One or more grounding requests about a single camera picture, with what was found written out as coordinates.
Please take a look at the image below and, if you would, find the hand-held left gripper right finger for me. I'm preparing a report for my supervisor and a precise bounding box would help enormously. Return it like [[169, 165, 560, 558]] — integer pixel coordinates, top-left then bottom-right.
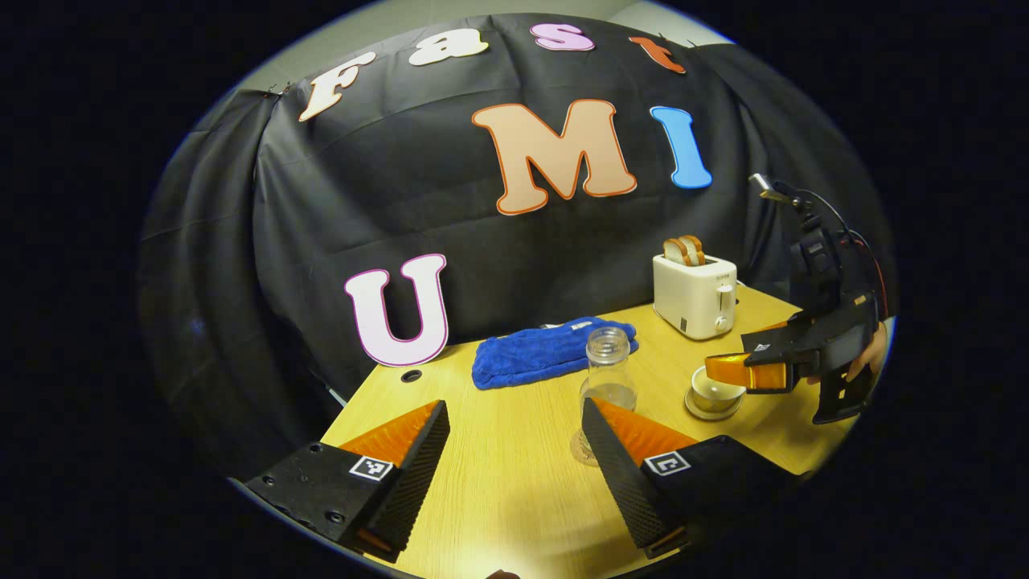
[[580, 397, 805, 560]]

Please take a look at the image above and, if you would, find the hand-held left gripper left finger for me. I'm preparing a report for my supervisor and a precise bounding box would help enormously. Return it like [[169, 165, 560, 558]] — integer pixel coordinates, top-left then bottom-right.
[[245, 400, 451, 564]]

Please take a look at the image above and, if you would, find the cream teacup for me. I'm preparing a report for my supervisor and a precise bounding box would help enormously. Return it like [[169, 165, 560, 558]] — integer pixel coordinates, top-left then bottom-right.
[[691, 366, 748, 415]]

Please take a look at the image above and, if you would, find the round cork coaster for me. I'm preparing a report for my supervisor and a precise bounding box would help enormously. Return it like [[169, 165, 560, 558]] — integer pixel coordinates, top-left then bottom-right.
[[571, 430, 604, 469]]

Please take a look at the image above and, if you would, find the clear water bottle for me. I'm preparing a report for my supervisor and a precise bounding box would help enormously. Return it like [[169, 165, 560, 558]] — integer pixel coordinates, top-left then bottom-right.
[[577, 326, 640, 467]]

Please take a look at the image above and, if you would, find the cream saucer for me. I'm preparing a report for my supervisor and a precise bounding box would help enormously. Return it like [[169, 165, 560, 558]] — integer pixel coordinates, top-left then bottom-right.
[[684, 390, 744, 422]]

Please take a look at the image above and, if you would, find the cream toaster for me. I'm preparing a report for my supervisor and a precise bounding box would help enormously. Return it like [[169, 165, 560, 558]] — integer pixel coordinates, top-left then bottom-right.
[[653, 253, 738, 341]]

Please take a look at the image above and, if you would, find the blue towel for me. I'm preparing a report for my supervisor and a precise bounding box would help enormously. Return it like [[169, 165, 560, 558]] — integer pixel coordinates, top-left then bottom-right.
[[471, 317, 640, 392]]

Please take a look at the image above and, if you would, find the black backdrop cloth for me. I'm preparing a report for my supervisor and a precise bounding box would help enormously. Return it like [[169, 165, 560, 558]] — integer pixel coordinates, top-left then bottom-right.
[[138, 12, 897, 483]]

